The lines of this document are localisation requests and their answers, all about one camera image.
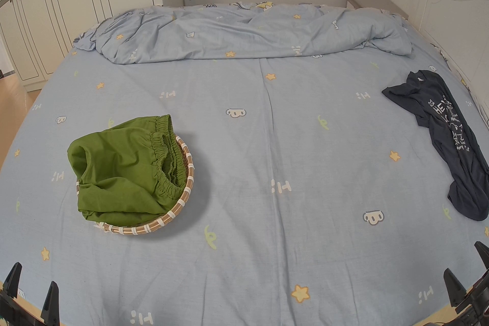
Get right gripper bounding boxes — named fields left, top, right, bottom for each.
left=443, top=241, right=489, bottom=326

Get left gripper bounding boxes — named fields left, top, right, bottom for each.
left=0, top=262, right=62, bottom=326

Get green shorts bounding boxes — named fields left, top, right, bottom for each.
left=67, top=114, right=190, bottom=223

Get round woven basket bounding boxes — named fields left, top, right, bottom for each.
left=75, top=135, right=195, bottom=238

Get bed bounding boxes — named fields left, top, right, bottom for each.
left=0, top=0, right=489, bottom=326

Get dark blue printed T-shirt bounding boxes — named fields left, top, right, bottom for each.
left=381, top=70, right=489, bottom=222

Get white wardrobe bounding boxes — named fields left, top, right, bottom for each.
left=0, top=0, right=163, bottom=92

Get pale blue quilt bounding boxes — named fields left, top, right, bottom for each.
left=73, top=1, right=416, bottom=65

